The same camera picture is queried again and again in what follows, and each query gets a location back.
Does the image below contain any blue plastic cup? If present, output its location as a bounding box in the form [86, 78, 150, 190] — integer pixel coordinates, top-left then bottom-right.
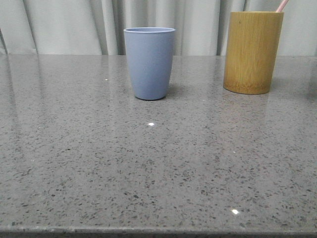
[124, 27, 175, 101]

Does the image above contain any bamboo cylinder holder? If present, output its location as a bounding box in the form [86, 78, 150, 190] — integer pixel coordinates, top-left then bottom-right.
[223, 11, 284, 95]

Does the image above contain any grey pleated curtain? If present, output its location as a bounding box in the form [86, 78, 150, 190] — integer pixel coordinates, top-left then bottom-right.
[0, 0, 317, 57]

